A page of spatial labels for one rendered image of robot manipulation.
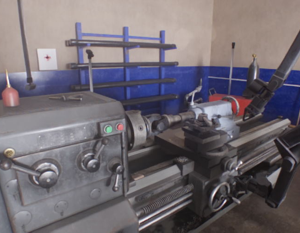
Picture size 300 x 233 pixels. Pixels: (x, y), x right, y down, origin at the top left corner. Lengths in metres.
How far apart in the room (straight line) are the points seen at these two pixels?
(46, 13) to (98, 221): 3.69
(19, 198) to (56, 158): 0.20
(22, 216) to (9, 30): 3.45
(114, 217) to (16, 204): 0.43
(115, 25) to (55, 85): 1.73
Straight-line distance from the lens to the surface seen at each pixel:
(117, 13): 4.71
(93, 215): 1.08
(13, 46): 4.09
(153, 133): 1.39
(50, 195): 0.97
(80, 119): 0.90
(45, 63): 4.01
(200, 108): 1.70
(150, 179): 1.27
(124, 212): 1.10
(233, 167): 1.42
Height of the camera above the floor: 1.53
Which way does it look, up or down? 16 degrees down
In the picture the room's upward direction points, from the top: straight up
